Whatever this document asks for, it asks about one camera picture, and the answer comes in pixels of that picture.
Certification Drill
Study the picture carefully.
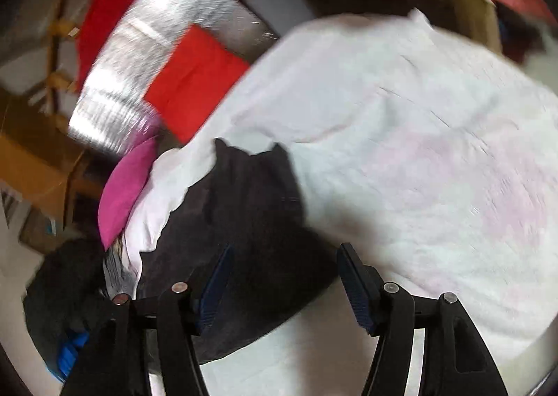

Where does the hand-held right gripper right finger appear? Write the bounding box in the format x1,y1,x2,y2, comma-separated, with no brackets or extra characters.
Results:
337,242,508,396

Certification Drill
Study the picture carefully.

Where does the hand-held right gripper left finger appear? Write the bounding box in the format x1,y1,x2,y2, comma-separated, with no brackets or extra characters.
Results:
61,245,235,396

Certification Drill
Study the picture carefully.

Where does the black quilted jacket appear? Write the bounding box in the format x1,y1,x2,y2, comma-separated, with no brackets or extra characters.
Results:
139,139,341,366

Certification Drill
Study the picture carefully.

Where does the grey cloth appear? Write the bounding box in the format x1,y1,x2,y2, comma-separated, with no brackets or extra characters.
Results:
105,243,140,292

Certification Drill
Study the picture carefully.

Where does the pink pillow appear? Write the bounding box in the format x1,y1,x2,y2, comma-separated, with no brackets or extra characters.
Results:
98,136,160,248

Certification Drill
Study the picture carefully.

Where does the black down coat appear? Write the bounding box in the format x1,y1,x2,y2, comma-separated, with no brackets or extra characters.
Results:
24,239,118,362

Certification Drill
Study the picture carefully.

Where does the white embossed blanket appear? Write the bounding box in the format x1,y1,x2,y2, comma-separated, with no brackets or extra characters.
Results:
124,8,558,396

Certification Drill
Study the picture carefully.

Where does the blue jacket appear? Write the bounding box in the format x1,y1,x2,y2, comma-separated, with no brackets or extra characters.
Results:
56,330,90,381

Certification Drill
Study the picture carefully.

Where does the red cushion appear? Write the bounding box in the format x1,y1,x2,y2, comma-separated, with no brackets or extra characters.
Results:
144,25,249,144

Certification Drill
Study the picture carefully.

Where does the silver foil insulation board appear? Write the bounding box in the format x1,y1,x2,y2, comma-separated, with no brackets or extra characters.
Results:
67,0,280,157

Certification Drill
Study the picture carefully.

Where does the wooden table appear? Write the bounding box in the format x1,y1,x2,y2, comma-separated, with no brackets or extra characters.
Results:
449,0,502,52

